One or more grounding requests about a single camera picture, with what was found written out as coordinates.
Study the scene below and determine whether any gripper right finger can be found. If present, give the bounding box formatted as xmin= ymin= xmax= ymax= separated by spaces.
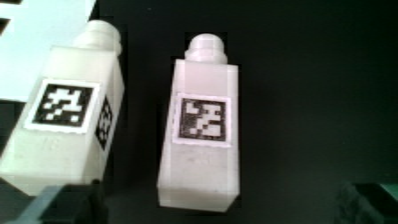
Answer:
xmin=334 ymin=183 xmax=398 ymax=224

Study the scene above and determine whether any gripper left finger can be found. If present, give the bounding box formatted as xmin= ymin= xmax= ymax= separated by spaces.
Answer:
xmin=16 ymin=180 xmax=106 ymax=224

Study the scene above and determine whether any white leg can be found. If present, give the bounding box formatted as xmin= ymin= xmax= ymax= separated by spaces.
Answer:
xmin=0 ymin=20 xmax=124 ymax=196
xmin=156 ymin=34 xmax=240 ymax=212

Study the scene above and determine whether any white marker sheet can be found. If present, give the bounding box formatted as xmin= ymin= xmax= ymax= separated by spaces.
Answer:
xmin=0 ymin=0 xmax=96 ymax=102

